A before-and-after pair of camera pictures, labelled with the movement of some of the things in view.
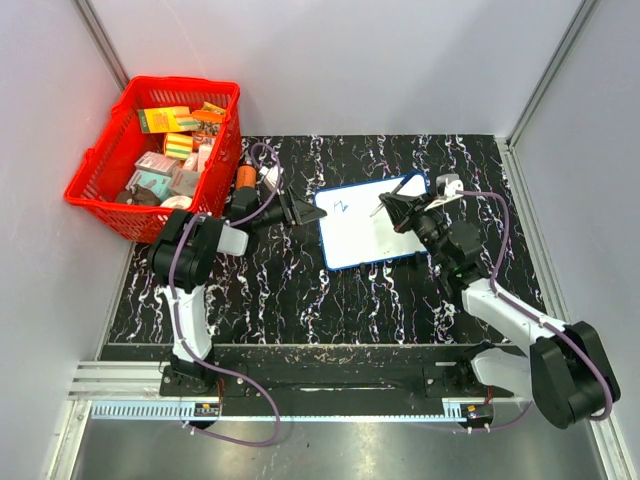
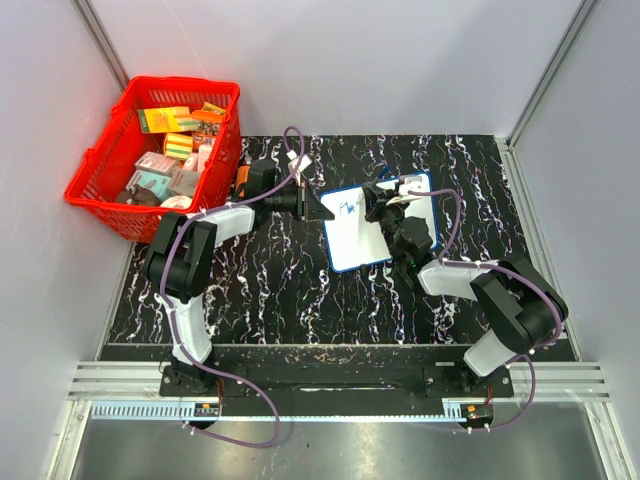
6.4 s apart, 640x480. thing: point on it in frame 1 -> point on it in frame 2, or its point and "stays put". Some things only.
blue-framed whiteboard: [351, 237] stays put
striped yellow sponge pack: [178, 146] stays put
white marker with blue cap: [394, 192] -> [385, 171]
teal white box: [158, 183] stays put
